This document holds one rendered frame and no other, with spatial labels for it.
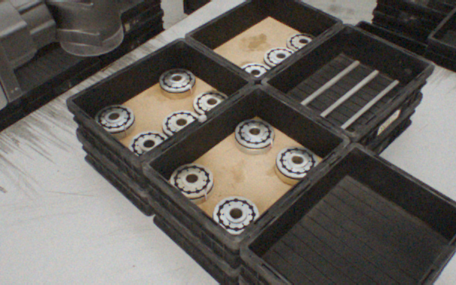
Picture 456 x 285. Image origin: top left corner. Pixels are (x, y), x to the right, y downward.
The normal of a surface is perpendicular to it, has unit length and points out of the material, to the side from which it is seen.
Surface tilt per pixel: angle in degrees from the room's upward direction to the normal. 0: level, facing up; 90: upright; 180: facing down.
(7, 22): 56
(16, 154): 0
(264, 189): 0
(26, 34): 79
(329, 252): 0
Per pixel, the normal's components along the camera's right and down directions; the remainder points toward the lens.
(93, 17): 0.49, 0.63
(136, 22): 0.78, 0.46
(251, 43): 0.01, -0.69
